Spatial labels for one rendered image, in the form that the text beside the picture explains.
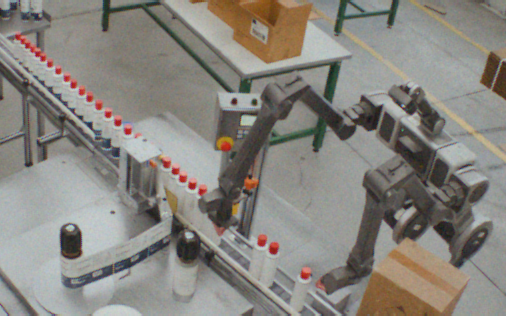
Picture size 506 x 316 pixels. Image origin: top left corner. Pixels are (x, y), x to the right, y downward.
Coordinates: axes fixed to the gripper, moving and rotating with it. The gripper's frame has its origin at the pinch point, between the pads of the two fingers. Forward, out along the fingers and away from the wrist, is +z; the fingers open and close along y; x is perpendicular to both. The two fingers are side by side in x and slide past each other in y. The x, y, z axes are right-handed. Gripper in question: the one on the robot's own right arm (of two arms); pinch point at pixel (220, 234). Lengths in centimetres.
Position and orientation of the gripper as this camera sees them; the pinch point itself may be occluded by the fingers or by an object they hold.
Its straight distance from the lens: 270.2
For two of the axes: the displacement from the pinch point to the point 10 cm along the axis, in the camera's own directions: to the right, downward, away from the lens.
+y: 6.8, 5.2, -5.2
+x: 7.2, -3.4, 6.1
